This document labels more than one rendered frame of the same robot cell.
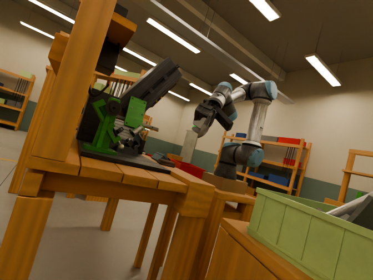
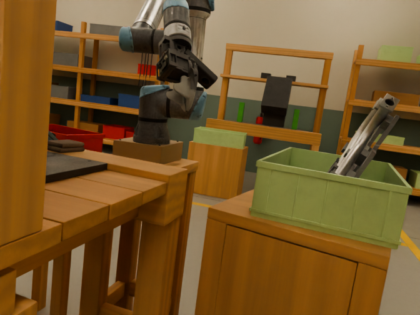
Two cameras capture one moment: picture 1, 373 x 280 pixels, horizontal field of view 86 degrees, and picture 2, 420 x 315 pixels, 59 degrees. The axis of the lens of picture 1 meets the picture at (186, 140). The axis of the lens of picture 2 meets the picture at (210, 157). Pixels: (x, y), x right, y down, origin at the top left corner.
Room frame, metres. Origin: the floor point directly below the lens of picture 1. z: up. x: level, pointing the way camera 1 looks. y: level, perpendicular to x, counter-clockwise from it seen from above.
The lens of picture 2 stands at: (0.06, 0.54, 1.11)
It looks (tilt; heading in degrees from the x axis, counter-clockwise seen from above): 8 degrees down; 317
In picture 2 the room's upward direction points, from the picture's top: 7 degrees clockwise
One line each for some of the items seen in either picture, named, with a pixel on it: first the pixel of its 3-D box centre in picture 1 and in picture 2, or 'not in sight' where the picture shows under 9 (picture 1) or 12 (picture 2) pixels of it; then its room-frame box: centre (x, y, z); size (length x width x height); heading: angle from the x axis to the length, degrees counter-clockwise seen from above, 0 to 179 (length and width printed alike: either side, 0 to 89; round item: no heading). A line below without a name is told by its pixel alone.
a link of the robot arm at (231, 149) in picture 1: (231, 152); (155, 100); (1.31, -0.30, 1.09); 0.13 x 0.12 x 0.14; 44
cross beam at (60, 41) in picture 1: (66, 80); not in sight; (1.22, 0.81, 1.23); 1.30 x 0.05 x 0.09; 29
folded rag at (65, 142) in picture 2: (166, 163); (64, 145); (1.23, 0.08, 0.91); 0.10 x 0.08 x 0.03; 109
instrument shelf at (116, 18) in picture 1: (99, 45); not in sight; (1.27, 0.71, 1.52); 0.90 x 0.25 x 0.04; 29
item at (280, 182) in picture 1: (252, 167); (85, 87); (6.64, -2.34, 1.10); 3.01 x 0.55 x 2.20; 33
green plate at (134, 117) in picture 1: (134, 113); not in sight; (1.37, 0.39, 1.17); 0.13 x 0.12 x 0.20; 29
